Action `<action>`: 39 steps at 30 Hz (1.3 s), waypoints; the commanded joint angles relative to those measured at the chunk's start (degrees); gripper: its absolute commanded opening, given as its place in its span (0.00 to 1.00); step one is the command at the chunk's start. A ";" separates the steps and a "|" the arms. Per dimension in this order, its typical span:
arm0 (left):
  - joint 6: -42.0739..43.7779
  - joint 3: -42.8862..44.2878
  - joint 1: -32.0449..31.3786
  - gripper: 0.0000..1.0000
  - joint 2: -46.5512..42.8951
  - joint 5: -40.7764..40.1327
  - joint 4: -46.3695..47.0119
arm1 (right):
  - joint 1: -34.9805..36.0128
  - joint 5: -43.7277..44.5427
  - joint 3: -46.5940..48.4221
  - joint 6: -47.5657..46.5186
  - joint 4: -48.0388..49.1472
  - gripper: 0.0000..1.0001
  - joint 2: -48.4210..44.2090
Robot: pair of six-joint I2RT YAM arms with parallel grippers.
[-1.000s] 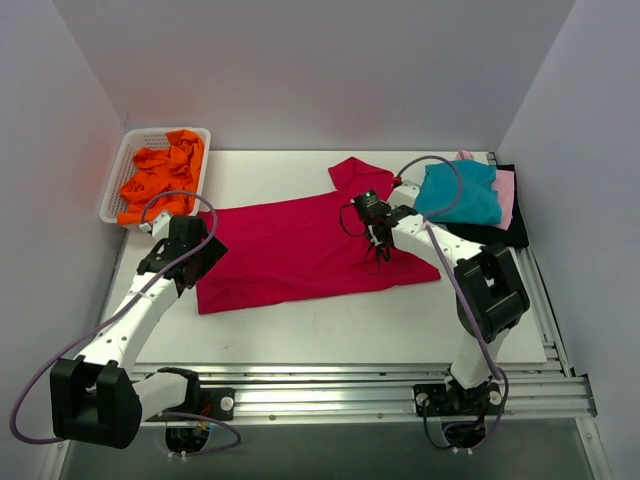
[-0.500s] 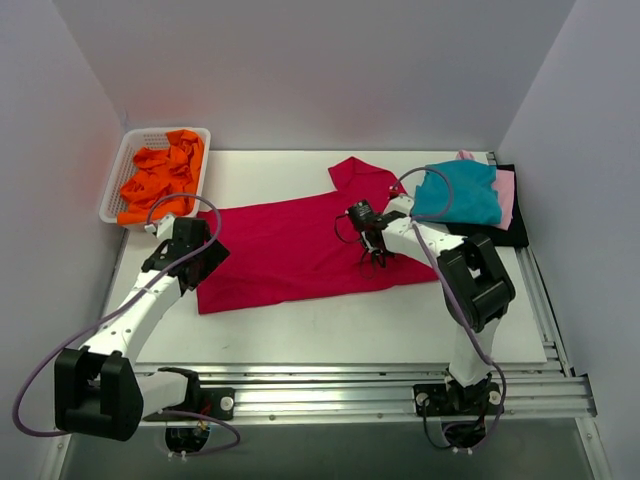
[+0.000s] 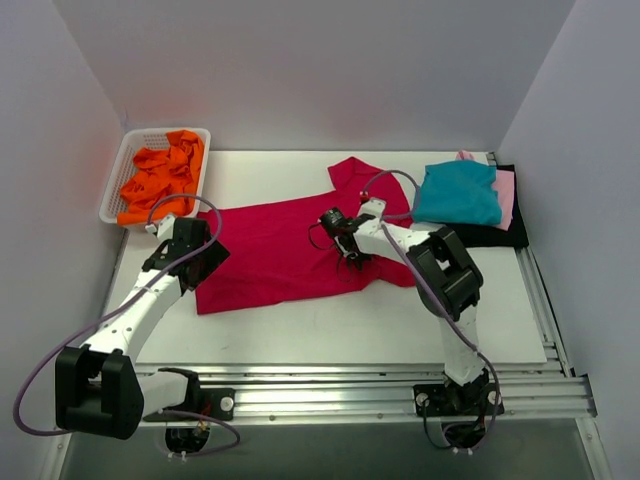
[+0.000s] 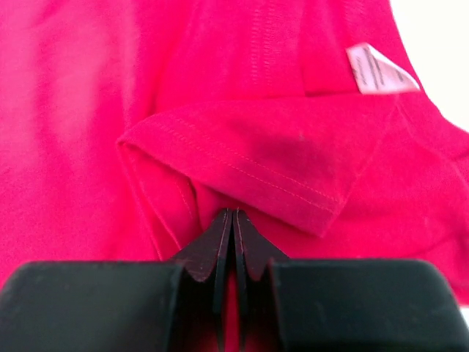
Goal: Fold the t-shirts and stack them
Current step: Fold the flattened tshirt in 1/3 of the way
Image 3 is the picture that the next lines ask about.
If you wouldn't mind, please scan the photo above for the crimson red t-shirt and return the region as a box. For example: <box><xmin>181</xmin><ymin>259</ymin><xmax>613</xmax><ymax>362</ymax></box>
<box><xmin>196</xmin><ymin>157</ymin><xmax>415</xmax><ymax>315</ymax></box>

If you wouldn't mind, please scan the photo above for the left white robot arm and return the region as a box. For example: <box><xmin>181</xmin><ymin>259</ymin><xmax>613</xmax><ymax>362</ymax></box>
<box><xmin>55</xmin><ymin>217</ymin><xmax>229</xmax><ymax>440</ymax></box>

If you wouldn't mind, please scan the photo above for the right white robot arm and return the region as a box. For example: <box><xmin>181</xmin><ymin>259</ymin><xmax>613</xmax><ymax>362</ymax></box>
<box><xmin>319</xmin><ymin>208</ymin><xmax>487</xmax><ymax>413</ymax></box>

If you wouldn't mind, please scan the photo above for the crumpled orange t-shirt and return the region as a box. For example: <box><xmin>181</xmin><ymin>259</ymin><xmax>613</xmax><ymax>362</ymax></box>
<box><xmin>117</xmin><ymin>130</ymin><xmax>205</xmax><ymax>226</ymax></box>

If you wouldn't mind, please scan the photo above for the white plastic basket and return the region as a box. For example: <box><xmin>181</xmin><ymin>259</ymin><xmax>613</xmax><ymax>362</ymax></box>
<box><xmin>99</xmin><ymin>127</ymin><xmax>211</xmax><ymax>229</ymax></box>

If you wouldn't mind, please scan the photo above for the folded teal t-shirt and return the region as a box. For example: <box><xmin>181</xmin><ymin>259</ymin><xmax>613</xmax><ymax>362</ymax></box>
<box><xmin>412</xmin><ymin>160</ymin><xmax>502</xmax><ymax>226</ymax></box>

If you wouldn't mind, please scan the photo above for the folded black t-shirt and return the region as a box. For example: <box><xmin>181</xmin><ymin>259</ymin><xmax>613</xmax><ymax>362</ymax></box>
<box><xmin>448</xmin><ymin>165</ymin><xmax>529</xmax><ymax>249</ymax></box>

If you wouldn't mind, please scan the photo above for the folded pink t-shirt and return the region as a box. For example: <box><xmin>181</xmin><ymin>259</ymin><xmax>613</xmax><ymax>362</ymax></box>
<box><xmin>451</xmin><ymin>150</ymin><xmax>516</xmax><ymax>231</ymax></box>

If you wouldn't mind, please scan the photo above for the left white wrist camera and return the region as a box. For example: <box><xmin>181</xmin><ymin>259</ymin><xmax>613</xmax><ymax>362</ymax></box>
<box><xmin>145</xmin><ymin>213</ymin><xmax>177</xmax><ymax>242</ymax></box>

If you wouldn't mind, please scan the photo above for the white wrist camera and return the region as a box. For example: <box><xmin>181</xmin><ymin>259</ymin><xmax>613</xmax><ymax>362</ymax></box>
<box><xmin>358</xmin><ymin>196</ymin><xmax>386</xmax><ymax>221</ymax></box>
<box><xmin>145</xmin><ymin>213</ymin><xmax>177</xmax><ymax>242</ymax></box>

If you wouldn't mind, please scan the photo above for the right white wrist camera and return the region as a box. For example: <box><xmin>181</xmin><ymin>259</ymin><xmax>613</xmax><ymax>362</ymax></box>
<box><xmin>358</xmin><ymin>196</ymin><xmax>386</xmax><ymax>221</ymax></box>

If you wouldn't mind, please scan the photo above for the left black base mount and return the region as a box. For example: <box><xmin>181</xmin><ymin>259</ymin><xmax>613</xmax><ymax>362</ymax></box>
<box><xmin>138</xmin><ymin>368</ymin><xmax>236</xmax><ymax>421</ymax></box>

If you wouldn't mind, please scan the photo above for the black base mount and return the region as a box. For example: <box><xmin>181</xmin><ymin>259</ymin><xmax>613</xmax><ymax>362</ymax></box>
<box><xmin>412</xmin><ymin>369</ymin><xmax>505</xmax><ymax>418</ymax></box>
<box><xmin>138</xmin><ymin>368</ymin><xmax>236</xmax><ymax>421</ymax></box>

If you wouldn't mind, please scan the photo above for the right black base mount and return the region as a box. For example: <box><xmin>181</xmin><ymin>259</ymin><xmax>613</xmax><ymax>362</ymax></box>
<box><xmin>412</xmin><ymin>369</ymin><xmax>505</xmax><ymax>418</ymax></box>

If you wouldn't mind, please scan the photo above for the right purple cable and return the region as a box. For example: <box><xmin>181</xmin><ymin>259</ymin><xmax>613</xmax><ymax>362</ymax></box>
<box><xmin>359</xmin><ymin>169</ymin><xmax>504</xmax><ymax>441</ymax></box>

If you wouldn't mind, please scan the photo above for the aluminium rail frame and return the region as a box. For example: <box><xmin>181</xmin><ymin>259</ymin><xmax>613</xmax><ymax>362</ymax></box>
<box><xmin>39</xmin><ymin>247</ymin><xmax>599</xmax><ymax>480</ymax></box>

